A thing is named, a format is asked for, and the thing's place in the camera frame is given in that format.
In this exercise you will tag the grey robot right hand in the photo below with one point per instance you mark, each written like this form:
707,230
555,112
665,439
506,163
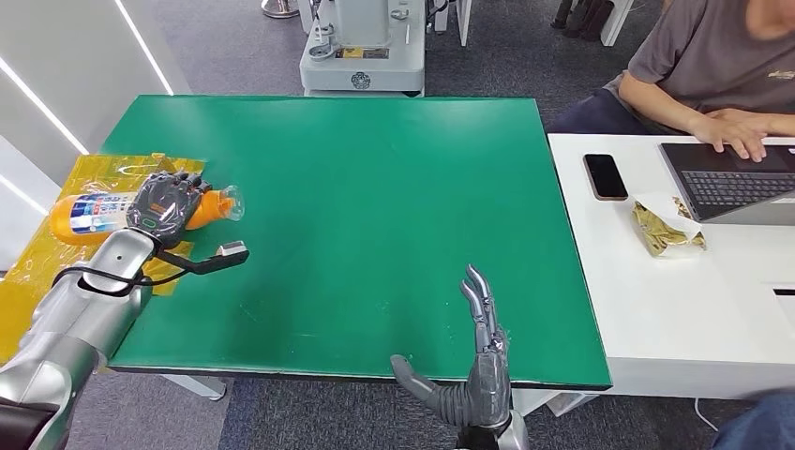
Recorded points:
487,385

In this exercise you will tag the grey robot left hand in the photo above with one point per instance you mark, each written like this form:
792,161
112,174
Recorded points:
163,208

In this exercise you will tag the orange plastic bottle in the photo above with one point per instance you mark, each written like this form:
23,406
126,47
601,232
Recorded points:
87,214

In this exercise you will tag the person's right forearm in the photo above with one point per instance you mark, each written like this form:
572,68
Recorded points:
658,102

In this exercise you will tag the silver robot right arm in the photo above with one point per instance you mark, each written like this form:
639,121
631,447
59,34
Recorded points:
512,438

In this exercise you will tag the yellow taped cardboard box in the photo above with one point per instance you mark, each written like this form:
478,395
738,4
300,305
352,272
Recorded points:
37,261

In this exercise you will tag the white desk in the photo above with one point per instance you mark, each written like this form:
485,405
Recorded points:
671,323

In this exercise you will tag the green table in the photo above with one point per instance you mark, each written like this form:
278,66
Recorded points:
372,217

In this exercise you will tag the gold snack packet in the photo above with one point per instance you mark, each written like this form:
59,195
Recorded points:
661,235

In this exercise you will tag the chrome round stand base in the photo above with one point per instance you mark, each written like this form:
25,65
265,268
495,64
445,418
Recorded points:
279,7

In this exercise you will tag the black smartphone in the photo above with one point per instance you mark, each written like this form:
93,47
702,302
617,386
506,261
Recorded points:
605,176

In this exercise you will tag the white machine base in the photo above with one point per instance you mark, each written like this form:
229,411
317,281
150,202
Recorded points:
366,68

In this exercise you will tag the person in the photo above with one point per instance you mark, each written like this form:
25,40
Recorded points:
761,428
708,56

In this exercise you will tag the grey laptop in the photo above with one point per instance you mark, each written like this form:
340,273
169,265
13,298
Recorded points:
733,186

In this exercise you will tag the person's right hand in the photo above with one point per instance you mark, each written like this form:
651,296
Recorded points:
733,133

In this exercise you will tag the white furniture legs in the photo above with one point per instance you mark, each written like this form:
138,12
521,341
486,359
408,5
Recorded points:
463,18

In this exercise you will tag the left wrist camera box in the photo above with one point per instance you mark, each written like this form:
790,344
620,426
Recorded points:
231,251

